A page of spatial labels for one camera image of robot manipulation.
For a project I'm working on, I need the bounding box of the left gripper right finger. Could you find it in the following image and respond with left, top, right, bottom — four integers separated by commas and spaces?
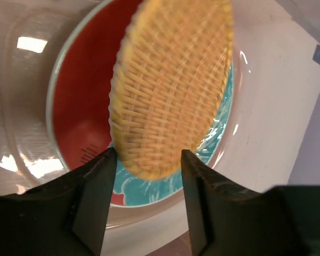
181, 150, 320, 255

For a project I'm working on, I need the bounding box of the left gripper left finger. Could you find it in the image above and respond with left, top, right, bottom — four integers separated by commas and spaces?
0, 148, 117, 255

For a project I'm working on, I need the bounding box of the red teal floral plate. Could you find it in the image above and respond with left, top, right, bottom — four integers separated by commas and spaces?
46, 1, 234, 208

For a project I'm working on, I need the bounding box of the woven bamboo plate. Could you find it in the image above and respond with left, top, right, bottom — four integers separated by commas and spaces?
109, 1, 234, 180

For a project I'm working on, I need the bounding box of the pink translucent plastic bin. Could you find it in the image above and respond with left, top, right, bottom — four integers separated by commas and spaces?
0, 0, 320, 241

